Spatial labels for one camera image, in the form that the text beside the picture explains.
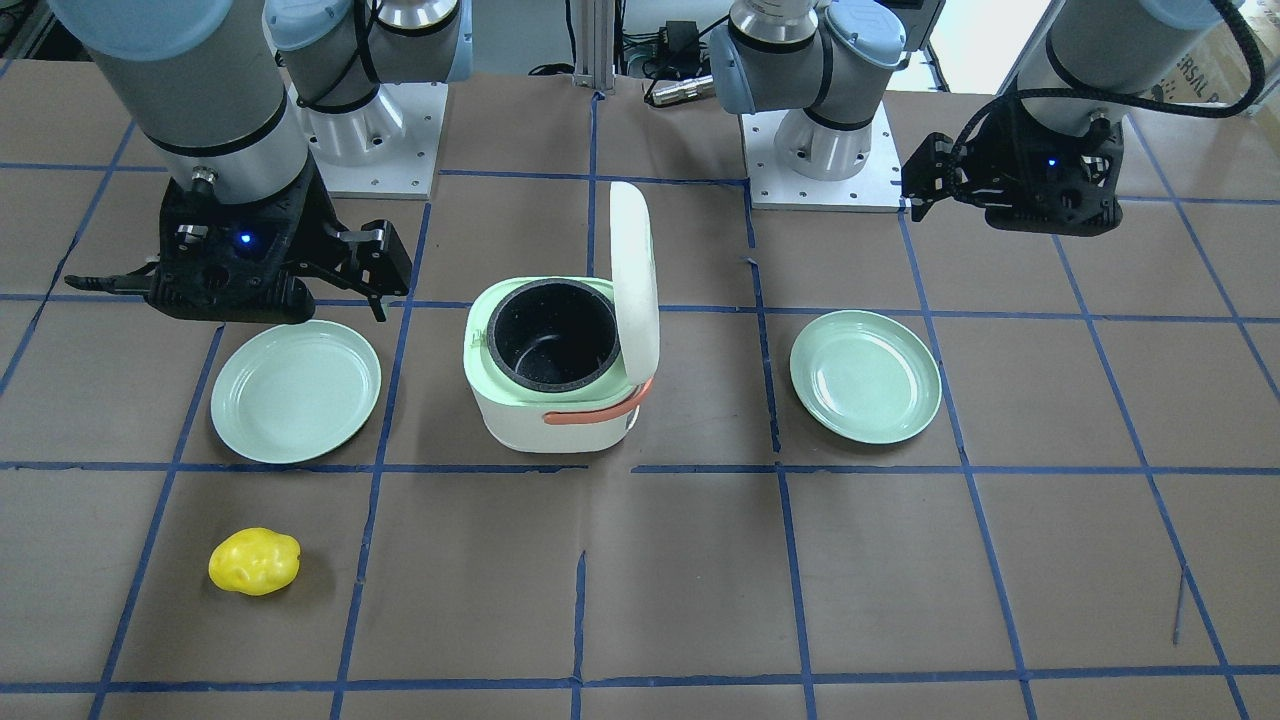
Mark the aluminium frame post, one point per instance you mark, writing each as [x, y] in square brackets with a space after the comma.
[594, 31]

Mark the yellow toy potato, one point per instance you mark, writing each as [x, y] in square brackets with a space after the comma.
[255, 561]

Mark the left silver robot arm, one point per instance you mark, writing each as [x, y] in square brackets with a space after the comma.
[834, 60]

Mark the white rice cooker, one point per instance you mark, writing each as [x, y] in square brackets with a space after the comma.
[561, 365]

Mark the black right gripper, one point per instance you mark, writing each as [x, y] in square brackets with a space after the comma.
[318, 228]

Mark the black power adapter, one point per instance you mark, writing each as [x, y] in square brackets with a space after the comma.
[678, 40]

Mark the green plate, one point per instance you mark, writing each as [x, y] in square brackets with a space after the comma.
[295, 392]
[865, 377]

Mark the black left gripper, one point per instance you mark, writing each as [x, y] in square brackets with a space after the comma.
[985, 150]

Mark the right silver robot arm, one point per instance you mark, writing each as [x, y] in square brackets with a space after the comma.
[245, 100]

